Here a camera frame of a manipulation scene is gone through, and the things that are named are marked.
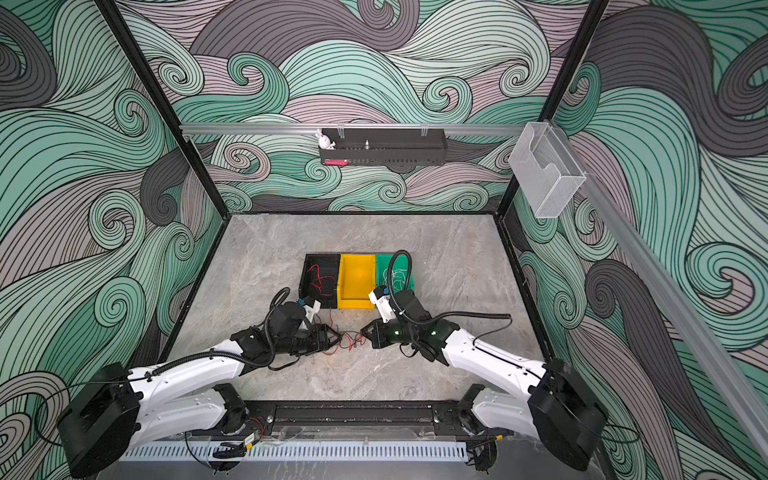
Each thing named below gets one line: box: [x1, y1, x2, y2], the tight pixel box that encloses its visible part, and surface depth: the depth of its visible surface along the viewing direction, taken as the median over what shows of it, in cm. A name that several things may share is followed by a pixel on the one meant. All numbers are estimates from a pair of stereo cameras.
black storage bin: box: [299, 253, 341, 309], surface depth 99 cm
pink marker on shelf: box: [324, 159, 351, 166], surface depth 92 cm
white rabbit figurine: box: [316, 128, 336, 150], surface depth 87 cm
